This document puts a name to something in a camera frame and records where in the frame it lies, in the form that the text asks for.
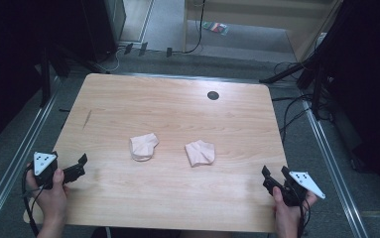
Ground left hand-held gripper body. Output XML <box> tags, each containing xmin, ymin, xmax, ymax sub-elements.
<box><xmin>33</xmin><ymin>151</ymin><xmax>60</xmax><ymax>190</ymax></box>

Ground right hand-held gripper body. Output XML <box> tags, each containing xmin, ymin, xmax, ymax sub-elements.
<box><xmin>281</xmin><ymin>171</ymin><xmax>326</xmax><ymax>208</ymax></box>

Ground pale pink sock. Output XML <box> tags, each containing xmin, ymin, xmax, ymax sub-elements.
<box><xmin>128</xmin><ymin>132</ymin><xmax>161</xmax><ymax>163</ymax></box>
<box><xmin>184</xmin><ymin>139</ymin><xmax>216</xmax><ymax>169</ymax></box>

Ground person's left hand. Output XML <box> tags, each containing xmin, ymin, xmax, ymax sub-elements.
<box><xmin>25</xmin><ymin>168</ymin><xmax>69</xmax><ymax>223</ymax></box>

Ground person's right hand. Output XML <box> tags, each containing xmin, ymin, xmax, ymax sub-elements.
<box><xmin>272</xmin><ymin>186</ymin><xmax>318</xmax><ymax>238</ymax></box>

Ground black metal stand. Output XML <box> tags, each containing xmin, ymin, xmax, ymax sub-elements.
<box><xmin>39</xmin><ymin>46</ymin><xmax>53</xmax><ymax>109</ymax></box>
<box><xmin>258</xmin><ymin>31</ymin><xmax>332</xmax><ymax>121</ymax></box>

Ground dark curtain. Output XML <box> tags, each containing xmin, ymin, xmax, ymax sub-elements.
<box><xmin>322</xmin><ymin>0</ymin><xmax>380</xmax><ymax>206</ymax></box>
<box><xmin>0</xmin><ymin>0</ymin><xmax>79</xmax><ymax>157</ymax></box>

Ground dark cabinet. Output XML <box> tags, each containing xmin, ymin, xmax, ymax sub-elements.
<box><xmin>77</xmin><ymin>0</ymin><xmax>128</xmax><ymax>64</ymax></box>

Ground colourful packet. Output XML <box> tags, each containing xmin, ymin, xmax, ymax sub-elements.
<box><xmin>201</xmin><ymin>21</ymin><xmax>230</xmax><ymax>37</ymax></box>

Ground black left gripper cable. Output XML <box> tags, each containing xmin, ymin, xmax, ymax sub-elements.
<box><xmin>21</xmin><ymin>163</ymin><xmax>45</xmax><ymax>238</ymax></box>

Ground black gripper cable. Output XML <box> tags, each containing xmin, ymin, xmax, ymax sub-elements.
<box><xmin>21</xmin><ymin>163</ymin><xmax>45</xmax><ymax>238</ymax></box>
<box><xmin>296</xmin><ymin>194</ymin><xmax>313</xmax><ymax>238</ymax></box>

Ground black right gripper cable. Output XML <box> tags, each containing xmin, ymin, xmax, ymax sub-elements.
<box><xmin>296</xmin><ymin>194</ymin><xmax>313</xmax><ymax>238</ymax></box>

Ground aluminium floor rail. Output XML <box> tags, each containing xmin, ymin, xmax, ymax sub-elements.
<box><xmin>301</xmin><ymin>98</ymin><xmax>371</xmax><ymax>238</ymax></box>
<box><xmin>0</xmin><ymin>74</ymin><xmax>63</xmax><ymax>238</ymax></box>

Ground black floor cables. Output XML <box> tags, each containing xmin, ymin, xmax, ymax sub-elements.
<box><xmin>271</xmin><ymin>59</ymin><xmax>331</xmax><ymax>144</ymax></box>

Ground white floor cable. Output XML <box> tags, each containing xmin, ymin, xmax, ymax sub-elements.
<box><xmin>92</xmin><ymin>46</ymin><xmax>127</xmax><ymax>74</ymax></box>

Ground black hanging cable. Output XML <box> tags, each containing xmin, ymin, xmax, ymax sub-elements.
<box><xmin>172</xmin><ymin>0</ymin><xmax>207</xmax><ymax>56</ymax></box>

